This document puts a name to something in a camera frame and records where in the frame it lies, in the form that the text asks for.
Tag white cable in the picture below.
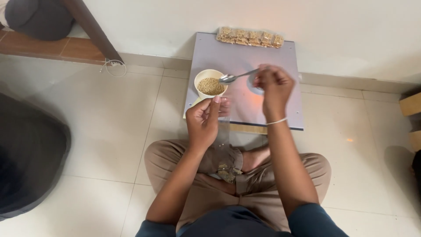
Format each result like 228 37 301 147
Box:
100 59 127 78

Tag grey board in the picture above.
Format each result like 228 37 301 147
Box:
183 32 304 131

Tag person's dark blue shirt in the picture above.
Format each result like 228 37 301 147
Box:
135 203 350 237

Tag person's foot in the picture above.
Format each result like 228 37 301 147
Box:
241 145 271 173

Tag person's beige trousers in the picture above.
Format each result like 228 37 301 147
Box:
144 139 332 232

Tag person's right hand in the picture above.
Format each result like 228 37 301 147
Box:
253 64 295 116

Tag brown wooden beam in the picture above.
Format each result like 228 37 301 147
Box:
62 0 124 65

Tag dark grey bean bag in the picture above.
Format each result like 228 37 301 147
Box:
0 92 72 222

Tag row of filled seed packets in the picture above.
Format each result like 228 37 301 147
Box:
216 27 284 49

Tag dark grey cushion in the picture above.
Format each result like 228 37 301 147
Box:
4 0 75 41

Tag metal spoon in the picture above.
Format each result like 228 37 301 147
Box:
218 67 261 85

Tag clear plastic pouch strip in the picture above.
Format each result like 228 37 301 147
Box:
212 112 244 184

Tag white thread bracelet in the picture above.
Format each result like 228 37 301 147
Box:
266 117 289 126

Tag person's left hand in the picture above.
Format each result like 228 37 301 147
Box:
186 96 231 150

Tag brown seeds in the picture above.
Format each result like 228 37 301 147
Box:
197 78 225 96

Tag wooden furniture piece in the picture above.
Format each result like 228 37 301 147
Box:
399 92 421 152

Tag cream cup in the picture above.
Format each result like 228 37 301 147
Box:
194 69 228 100

